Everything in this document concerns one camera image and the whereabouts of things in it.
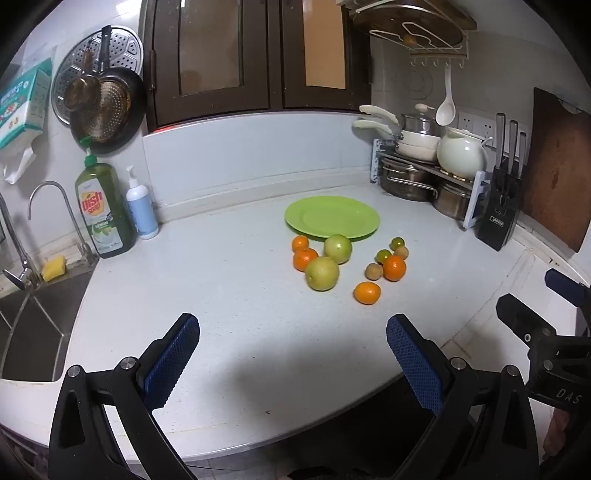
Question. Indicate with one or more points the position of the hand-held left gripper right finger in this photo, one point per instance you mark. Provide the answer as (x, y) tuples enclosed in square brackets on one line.
[(413, 364)]

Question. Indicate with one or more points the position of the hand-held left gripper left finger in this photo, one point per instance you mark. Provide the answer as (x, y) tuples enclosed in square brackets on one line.
[(171, 364)]

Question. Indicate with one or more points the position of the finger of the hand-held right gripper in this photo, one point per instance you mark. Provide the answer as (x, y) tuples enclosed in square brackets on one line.
[(568, 287), (519, 318)]

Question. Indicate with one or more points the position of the small brown fruit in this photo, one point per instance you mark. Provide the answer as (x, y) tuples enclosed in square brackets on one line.
[(372, 272), (402, 253)]

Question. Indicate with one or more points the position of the small green fruit with stem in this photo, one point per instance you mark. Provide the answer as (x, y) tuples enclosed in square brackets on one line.
[(397, 242)]

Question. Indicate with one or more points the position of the yellow-green apple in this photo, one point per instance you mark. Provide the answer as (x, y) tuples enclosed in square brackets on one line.
[(322, 274)]

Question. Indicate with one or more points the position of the green apple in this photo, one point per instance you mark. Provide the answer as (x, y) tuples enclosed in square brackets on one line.
[(337, 248)]

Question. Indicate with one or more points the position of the small orange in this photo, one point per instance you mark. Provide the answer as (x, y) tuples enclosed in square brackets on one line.
[(300, 243)]

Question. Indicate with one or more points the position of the green plate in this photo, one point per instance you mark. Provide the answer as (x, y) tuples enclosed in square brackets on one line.
[(330, 214)]

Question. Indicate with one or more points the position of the person's right hand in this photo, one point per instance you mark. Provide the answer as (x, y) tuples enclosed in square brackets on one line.
[(556, 436)]

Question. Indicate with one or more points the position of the black knife block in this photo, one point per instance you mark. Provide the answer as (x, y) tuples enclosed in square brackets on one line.
[(501, 207)]

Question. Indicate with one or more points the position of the brown wooden cutting board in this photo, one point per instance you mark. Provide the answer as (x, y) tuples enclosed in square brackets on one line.
[(558, 170)]

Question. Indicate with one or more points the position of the grey pot rack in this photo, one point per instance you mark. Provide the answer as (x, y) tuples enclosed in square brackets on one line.
[(475, 203)]

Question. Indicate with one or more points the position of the small steel pot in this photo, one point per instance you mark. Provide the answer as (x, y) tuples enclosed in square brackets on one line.
[(450, 201)]

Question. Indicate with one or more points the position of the steel sink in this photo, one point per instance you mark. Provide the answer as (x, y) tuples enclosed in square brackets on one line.
[(37, 332)]

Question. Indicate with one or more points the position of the yellow sponge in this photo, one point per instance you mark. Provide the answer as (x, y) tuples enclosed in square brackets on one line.
[(54, 269)]

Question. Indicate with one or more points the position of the white blue pump bottle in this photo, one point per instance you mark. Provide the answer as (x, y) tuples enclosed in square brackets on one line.
[(141, 212)]

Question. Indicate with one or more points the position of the green dish soap bottle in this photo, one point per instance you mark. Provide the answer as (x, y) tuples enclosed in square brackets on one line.
[(104, 212)]

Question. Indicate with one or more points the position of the white ceramic pot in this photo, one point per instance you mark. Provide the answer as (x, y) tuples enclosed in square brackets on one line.
[(461, 154)]

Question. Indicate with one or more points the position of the wide steel pot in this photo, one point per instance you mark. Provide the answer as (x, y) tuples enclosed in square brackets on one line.
[(406, 182)]

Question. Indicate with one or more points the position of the steel sink faucet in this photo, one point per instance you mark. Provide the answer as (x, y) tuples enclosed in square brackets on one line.
[(18, 258)]

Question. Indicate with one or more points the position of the curved steel faucet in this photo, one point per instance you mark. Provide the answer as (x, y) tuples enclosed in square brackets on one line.
[(69, 207)]

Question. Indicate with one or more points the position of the white ladle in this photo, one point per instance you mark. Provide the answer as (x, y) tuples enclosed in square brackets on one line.
[(445, 113)]

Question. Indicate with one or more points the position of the steel pot with lid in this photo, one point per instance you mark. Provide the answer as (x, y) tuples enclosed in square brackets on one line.
[(418, 123)]

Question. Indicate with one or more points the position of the white plastic bag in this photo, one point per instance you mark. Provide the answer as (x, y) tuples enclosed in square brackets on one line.
[(18, 161)]

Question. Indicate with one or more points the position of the large golden mesh strainer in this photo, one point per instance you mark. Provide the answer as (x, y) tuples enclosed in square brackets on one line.
[(108, 110)]

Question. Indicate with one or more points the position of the black frying pan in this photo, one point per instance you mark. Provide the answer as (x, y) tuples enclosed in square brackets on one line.
[(134, 99)]

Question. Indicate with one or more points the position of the small copper mesh strainer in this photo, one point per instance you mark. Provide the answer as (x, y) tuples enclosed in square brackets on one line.
[(81, 94)]

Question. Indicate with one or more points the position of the printed bag package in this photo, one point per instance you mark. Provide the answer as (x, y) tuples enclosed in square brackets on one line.
[(23, 106)]

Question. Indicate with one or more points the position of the brown framed glass door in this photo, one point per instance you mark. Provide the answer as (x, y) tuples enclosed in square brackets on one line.
[(210, 50), (323, 46)]

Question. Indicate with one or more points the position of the round perforated steel steamer plate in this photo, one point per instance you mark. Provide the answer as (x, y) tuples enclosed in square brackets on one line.
[(122, 48)]

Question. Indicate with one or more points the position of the white wall socket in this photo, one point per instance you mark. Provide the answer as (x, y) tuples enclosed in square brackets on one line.
[(485, 127), (466, 121)]

